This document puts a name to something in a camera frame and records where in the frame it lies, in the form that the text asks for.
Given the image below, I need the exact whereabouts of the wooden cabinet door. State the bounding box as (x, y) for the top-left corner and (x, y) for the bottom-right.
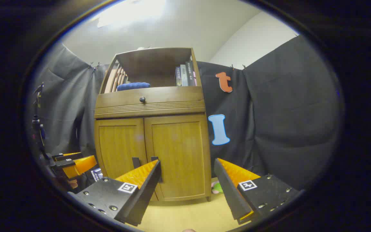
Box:
(144, 113), (212, 202)
(95, 118), (148, 181)

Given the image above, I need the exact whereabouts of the grey book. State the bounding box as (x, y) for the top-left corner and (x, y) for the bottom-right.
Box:
(180, 64), (189, 86)

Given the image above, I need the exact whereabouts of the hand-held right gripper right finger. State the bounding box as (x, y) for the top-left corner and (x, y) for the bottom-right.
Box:
(214, 158), (300, 225)

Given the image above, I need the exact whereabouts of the black backdrop cloth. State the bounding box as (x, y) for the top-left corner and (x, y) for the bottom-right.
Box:
(33, 35), (340, 191)

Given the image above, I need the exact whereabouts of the green plush toy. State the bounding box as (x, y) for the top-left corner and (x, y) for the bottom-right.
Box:
(211, 181), (224, 195)

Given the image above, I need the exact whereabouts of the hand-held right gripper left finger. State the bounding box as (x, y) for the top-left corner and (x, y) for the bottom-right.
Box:
(68, 159), (162, 227)

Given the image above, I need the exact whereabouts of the black book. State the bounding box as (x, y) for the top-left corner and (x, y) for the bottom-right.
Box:
(185, 61), (196, 86)

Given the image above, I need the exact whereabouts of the blue cushion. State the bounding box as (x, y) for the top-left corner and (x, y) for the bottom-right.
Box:
(116, 82), (151, 92)

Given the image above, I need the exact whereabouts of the wooden drawer with black knob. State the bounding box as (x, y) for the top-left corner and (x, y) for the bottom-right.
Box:
(94, 86), (206, 119)

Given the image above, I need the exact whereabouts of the wooden slatted rack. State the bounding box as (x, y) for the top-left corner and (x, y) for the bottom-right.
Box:
(104, 64), (128, 93)

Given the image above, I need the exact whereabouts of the wooden double-door shoe cabinet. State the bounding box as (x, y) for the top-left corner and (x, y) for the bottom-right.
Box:
(94, 47), (212, 203)

